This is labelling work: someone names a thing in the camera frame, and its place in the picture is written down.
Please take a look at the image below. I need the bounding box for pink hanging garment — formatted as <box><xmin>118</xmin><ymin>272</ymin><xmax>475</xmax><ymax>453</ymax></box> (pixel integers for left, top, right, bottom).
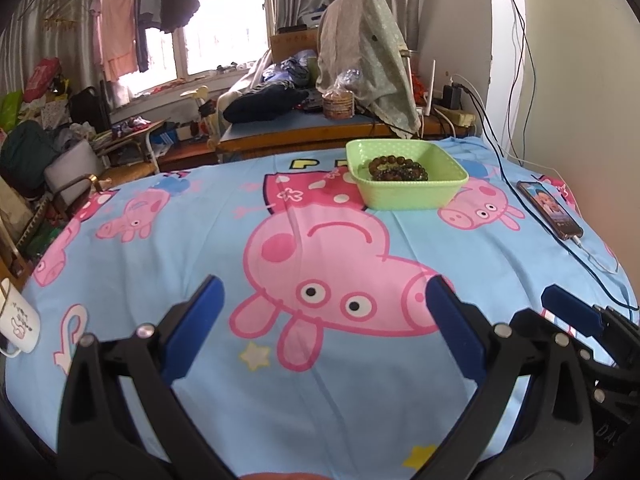
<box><xmin>90</xmin><ymin>0</ymin><xmax>138</xmax><ymax>81</ymax></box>

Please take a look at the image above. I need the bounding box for white charging cable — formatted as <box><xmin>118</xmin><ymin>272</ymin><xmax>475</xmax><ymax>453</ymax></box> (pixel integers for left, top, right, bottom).
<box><xmin>572</xmin><ymin>235</ymin><xmax>622</xmax><ymax>276</ymax></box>

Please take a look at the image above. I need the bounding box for white mug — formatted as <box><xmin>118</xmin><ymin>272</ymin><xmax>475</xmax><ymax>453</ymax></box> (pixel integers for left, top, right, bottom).
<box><xmin>0</xmin><ymin>278</ymin><xmax>41</xmax><ymax>359</ymax></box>

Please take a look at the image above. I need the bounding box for smartphone with lit screen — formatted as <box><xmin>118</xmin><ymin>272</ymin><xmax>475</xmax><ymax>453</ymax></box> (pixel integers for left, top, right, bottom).
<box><xmin>516</xmin><ymin>181</ymin><xmax>584</xmax><ymax>240</ymax></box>

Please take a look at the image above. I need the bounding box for dark folded clothes bundle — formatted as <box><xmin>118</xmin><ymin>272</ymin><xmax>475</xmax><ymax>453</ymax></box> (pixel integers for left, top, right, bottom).
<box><xmin>222</xmin><ymin>81</ymin><xmax>309</xmax><ymax>124</ymax></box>

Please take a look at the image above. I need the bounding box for wooden desk blue top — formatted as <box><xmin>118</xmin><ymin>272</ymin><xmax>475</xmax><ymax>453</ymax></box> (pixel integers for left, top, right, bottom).
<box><xmin>214</xmin><ymin>106</ymin><xmax>476</xmax><ymax>158</ymax></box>

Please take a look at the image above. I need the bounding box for red plastic bag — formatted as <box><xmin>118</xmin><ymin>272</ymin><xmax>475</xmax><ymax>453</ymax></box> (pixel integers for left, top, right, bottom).
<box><xmin>23</xmin><ymin>58</ymin><xmax>61</xmax><ymax>103</ymax></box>

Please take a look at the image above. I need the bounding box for green plastic basket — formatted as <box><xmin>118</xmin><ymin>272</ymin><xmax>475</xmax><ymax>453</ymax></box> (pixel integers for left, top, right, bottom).
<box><xmin>346</xmin><ymin>139</ymin><xmax>469</xmax><ymax>210</ymax></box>

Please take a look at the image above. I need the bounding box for white wifi router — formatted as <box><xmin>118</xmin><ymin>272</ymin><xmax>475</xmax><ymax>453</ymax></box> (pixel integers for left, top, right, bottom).
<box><xmin>421</xmin><ymin>60</ymin><xmax>436</xmax><ymax>120</ymax></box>

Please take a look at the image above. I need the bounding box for small school desk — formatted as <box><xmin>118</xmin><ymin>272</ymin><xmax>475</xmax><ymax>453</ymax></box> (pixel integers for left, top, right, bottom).
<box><xmin>94</xmin><ymin>120</ymin><xmax>166</xmax><ymax>174</ymax></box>

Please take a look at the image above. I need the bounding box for green dotted draped cloth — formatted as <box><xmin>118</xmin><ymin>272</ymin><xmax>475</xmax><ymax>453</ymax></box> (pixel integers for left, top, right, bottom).
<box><xmin>317</xmin><ymin>0</ymin><xmax>420</xmax><ymax>138</ymax></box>

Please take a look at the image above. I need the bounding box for blue cartoon pig bedsheet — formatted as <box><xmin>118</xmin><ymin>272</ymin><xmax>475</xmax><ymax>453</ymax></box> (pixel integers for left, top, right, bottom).
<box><xmin>6</xmin><ymin>140</ymin><xmax>636</xmax><ymax>479</ymax></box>

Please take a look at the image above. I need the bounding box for bagged round snack container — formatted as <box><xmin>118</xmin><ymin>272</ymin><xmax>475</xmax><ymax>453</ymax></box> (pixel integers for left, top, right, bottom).
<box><xmin>322</xmin><ymin>88</ymin><xmax>355</xmax><ymax>120</ymax></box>

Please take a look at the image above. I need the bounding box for black charging cable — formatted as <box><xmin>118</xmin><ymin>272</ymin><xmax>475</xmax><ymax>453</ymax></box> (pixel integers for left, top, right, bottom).
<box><xmin>462</xmin><ymin>81</ymin><xmax>640</xmax><ymax>311</ymax></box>

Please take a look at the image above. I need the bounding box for dark red bead bracelet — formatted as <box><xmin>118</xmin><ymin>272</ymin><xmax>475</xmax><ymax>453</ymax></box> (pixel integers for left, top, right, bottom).
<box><xmin>368</xmin><ymin>155</ymin><xmax>431</xmax><ymax>182</ymax></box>

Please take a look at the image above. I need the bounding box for grey storage box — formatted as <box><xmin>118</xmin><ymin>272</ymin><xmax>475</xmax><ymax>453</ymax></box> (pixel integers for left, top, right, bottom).
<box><xmin>44</xmin><ymin>140</ymin><xmax>105</xmax><ymax>193</ymax></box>

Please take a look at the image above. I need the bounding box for black power adapter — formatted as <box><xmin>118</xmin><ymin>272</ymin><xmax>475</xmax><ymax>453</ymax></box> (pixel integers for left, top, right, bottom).
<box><xmin>442</xmin><ymin>84</ymin><xmax>462</xmax><ymax>110</ymax></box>

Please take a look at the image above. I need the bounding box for dark green bag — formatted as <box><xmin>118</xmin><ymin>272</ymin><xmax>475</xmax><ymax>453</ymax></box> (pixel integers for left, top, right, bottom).
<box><xmin>1</xmin><ymin>120</ymin><xmax>60</xmax><ymax>198</ymax></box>

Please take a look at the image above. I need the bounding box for cardboard box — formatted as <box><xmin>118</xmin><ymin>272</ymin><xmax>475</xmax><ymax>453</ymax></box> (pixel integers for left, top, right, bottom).
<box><xmin>269</xmin><ymin>28</ymin><xmax>318</xmax><ymax>63</ymax></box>

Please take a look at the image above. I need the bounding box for grey curtain left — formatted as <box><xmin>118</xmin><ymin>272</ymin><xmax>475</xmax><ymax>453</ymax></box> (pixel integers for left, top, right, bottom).
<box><xmin>1</xmin><ymin>0</ymin><xmax>101</xmax><ymax>94</ymax></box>

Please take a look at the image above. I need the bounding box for green plastic bag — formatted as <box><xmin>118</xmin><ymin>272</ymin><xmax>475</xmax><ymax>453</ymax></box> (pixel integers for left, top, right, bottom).
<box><xmin>0</xmin><ymin>90</ymin><xmax>23</xmax><ymax>132</ymax></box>

